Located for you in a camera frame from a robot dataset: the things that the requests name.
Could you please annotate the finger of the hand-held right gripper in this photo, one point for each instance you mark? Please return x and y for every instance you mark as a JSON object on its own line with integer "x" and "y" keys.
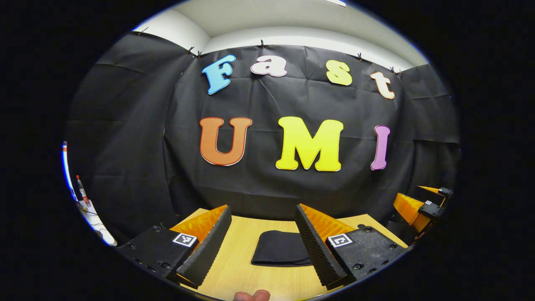
{"x": 407, "y": 207}
{"x": 426, "y": 195}

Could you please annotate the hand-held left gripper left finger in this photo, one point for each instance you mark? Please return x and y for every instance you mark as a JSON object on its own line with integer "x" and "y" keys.
{"x": 209, "y": 251}

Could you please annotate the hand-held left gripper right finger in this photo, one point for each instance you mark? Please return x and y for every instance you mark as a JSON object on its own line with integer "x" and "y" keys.
{"x": 311, "y": 246}

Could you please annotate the black jeans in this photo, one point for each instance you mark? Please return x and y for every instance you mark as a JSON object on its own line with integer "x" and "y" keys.
{"x": 278, "y": 248}

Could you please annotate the black backdrop cloth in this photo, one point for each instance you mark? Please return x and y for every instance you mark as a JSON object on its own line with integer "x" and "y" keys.
{"x": 259, "y": 188}

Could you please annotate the red-capped bottle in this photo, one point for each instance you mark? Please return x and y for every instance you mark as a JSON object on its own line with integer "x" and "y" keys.
{"x": 82, "y": 192}

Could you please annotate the rectangular ceiling light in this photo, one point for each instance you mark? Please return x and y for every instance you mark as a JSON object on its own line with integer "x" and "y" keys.
{"x": 336, "y": 2}

